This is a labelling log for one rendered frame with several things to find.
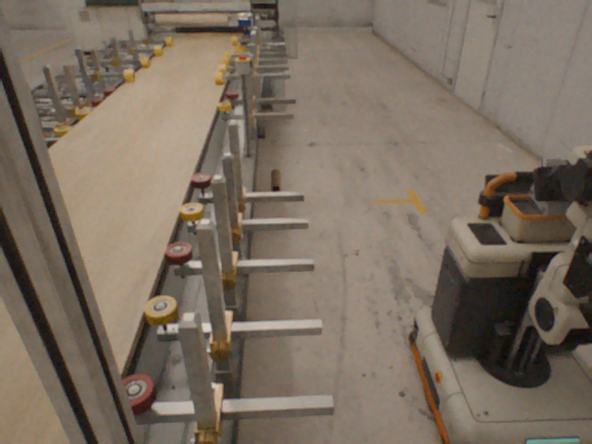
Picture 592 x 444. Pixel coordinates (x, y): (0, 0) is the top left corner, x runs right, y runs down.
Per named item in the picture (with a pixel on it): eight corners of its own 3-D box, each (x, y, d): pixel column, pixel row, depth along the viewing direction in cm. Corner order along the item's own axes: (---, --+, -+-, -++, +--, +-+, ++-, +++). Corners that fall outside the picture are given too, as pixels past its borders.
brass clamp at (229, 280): (240, 264, 142) (240, 251, 140) (238, 290, 131) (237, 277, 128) (221, 265, 142) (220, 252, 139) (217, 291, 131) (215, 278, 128)
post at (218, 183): (238, 307, 143) (225, 174, 117) (237, 314, 140) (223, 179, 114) (227, 307, 142) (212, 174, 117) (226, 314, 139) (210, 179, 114)
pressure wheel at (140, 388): (159, 437, 92) (149, 402, 86) (120, 440, 92) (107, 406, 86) (165, 403, 99) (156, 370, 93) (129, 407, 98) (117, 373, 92)
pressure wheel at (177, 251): (172, 288, 133) (166, 258, 127) (167, 273, 140) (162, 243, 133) (198, 281, 136) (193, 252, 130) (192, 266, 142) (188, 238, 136)
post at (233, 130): (246, 228, 186) (238, 119, 161) (245, 233, 183) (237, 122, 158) (238, 228, 186) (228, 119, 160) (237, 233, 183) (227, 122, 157)
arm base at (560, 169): (578, 166, 110) (532, 167, 109) (601, 159, 102) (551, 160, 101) (582, 201, 109) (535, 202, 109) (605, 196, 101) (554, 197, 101)
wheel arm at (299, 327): (320, 328, 120) (321, 317, 118) (322, 338, 117) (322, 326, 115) (161, 335, 118) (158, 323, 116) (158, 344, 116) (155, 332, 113)
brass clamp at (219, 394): (228, 397, 100) (226, 383, 97) (222, 454, 89) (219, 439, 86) (201, 399, 100) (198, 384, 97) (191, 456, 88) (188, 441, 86)
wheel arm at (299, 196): (303, 199, 184) (303, 190, 182) (303, 203, 181) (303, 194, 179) (200, 202, 182) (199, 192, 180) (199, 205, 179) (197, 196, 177)
